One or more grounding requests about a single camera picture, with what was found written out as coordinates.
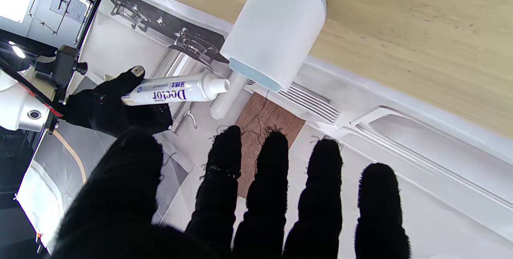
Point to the white cylinder container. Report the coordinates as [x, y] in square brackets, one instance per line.
[226, 100]

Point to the brown wooden cutting board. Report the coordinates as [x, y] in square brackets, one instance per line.
[264, 122]

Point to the white toothpaste tube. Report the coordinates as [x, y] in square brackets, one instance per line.
[176, 90]

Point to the white toothbrush holder cup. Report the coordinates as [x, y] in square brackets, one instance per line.
[276, 30]

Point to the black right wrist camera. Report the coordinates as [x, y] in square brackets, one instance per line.
[64, 68]

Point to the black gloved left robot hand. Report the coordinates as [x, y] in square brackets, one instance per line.
[120, 195]

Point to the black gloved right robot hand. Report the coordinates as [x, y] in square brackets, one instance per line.
[104, 110]

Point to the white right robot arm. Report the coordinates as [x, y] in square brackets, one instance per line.
[20, 104]

